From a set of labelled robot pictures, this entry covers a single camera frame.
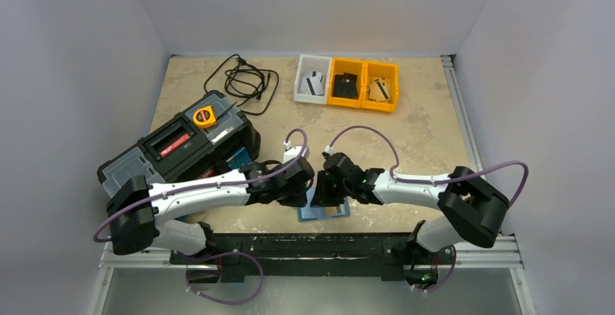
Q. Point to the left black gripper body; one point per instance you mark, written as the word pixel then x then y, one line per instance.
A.
pixel 291 197

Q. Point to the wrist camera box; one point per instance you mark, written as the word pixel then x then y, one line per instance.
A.
pixel 295 151
pixel 328 151

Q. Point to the black cards in bin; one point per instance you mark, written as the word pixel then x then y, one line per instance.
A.
pixel 345 86

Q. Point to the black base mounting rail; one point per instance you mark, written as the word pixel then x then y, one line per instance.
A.
pixel 387 256

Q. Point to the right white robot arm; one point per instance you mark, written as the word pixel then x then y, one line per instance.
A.
pixel 472 209

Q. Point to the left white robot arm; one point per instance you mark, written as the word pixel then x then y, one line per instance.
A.
pixel 141 215

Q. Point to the aluminium frame rail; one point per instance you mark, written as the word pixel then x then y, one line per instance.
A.
pixel 460 110

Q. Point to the gold cards in bin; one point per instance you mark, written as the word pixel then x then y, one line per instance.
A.
pixel 379 89

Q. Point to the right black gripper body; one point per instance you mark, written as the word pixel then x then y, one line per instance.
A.
pixel 328 189

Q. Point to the white cards in bin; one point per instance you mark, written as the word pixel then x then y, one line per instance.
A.
pixel 312 83

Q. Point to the right yellow plastic bin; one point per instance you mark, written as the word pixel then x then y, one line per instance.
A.
pixel 386 70

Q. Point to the yellow tape measure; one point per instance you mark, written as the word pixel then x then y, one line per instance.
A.
pixel 204 117

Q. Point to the blue card holder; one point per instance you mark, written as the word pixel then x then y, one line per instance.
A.
pixel 307 213

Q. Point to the left yellow plastic bin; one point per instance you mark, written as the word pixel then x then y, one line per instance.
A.
pixel 344 65

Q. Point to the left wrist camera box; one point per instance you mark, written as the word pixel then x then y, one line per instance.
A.
pixel 295 151

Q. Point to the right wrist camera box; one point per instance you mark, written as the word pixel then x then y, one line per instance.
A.
pixel 328 151

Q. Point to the yellow plastic bin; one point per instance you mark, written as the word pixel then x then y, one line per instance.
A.
pixel 386 70
pixel 344 65

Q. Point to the black tool box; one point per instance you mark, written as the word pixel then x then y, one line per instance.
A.
pixel 179 151

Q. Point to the white plastic bin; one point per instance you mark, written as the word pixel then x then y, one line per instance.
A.
pixel 317 63

